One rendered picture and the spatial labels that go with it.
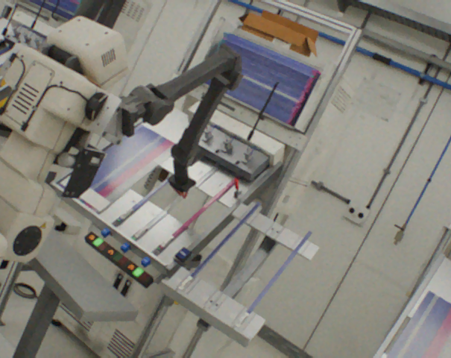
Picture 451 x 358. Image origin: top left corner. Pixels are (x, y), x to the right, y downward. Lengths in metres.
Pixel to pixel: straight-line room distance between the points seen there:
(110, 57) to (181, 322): 1.23
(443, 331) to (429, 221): 1.75
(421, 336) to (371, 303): 1.81
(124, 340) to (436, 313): 1.35
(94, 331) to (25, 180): 1.20
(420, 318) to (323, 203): 1.96
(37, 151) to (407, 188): 2.65
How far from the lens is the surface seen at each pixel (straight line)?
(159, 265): 2.04
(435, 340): 1.97
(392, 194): 3.72
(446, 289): 2.12
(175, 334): 2.39
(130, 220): 2.18
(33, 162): 1.61
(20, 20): 3.45
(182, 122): 2.58
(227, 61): 1.77
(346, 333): 3.81
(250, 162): 2.28
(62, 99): 1.49
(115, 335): 2.57
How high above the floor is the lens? 1.32
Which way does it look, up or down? 7 degrees down
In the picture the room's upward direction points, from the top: 27 degrees clockwise
